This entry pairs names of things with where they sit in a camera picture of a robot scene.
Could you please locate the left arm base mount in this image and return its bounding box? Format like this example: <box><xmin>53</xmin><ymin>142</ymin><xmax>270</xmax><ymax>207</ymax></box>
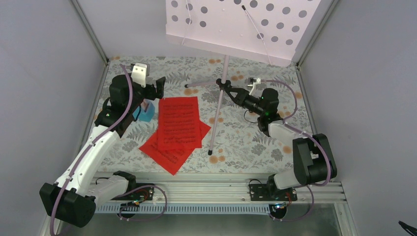
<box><xmin>110</xmin><ymin>171</ymin><xmax>154</xmax><ymax>207</ymax></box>

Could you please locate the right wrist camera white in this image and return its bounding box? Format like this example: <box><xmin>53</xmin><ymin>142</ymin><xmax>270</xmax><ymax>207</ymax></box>
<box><xmin>247</xmin><ymin>77</ymin><xmax>262</xmax><ymax>95</ymax></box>

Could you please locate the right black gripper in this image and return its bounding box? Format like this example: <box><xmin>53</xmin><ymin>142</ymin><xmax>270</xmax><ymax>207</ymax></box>
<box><xmin>224</xmin><ymin>88</ymin><xmax>265</xmax><ymax>117</ymax></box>

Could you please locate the red sheet music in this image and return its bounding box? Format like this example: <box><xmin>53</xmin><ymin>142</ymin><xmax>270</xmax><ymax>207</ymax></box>
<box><xmin>139</xmin><ymin>129</ymin><xmax>196</xmax><ymax>175</ymax></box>
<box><xmin>157</xmin><ymin>97</ymin><xmax>202</xmax><ymax>150</ymax></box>

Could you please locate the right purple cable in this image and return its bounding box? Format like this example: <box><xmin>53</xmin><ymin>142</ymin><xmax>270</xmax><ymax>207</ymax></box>
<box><xmin>259</xmin><ymin>79</ymin><xmax>333</xmax><ymax>222</ymax></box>

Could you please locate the floral table mat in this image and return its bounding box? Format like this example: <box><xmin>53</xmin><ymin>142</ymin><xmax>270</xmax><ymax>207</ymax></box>
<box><xmin>96</xmin><ymin>56</ymin><xmax>312</xmax><ymax>174</ymax></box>

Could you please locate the aluminium rail base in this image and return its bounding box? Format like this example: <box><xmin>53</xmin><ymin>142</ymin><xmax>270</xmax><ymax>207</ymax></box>
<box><xmin>55</xmin><ymin>173</ymin><xmax>357</xmax><ymax>236</ymax></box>

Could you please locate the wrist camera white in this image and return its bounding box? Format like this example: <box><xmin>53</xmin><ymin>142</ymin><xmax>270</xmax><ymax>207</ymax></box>
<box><xmin>247</xmin><ymin>77</ymin><xmax>262</xmax><ymax>95</ymax></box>
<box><xmin>131</xmin><ymin>62</ymin><xmax>150</xmax><ymax>88</ymax></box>

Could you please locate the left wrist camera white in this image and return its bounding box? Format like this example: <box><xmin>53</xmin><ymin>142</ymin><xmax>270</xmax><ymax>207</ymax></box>
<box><xmin>131</xmin><ymin>62</ymin><xmax>150</xmax><ymax>88</ymax></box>

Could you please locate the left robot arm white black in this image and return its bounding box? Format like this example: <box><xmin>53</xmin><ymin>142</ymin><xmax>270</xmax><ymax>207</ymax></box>
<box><xmin>39</xmin><ymin>74</ymin><xmax>166</xmax><ymax>230</ymax></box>

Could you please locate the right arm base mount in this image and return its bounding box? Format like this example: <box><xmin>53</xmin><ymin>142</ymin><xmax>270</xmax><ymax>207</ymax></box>
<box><xmin>248</xmin><ymin>179</ymin><xmax>298</xmax><ymax>220</ymax></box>

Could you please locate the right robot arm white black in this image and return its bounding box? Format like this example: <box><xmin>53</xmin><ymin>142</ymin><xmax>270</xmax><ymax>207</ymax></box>
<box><xmin>224</xmin><ymin>86</ymin><xmax>337</xmax><ymax>200</ymax></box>

